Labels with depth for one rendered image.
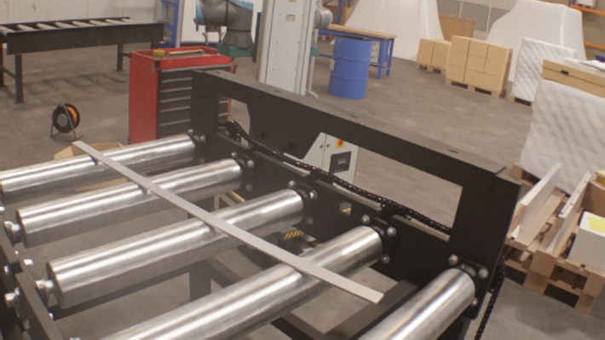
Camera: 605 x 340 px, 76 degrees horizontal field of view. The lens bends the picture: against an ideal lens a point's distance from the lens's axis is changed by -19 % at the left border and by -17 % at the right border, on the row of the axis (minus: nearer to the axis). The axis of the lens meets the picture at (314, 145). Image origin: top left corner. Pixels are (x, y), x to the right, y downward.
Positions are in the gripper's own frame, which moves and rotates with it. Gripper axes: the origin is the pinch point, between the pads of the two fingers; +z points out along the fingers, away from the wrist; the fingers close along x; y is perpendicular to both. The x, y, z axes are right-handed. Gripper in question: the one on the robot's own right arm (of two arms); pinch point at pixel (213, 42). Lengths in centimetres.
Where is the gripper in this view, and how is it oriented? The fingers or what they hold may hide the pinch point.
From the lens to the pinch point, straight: 371.0
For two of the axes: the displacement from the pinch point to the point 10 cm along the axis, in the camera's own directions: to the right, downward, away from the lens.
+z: 0.4, 9.8, 1.9
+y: 7.5, 0.9, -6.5
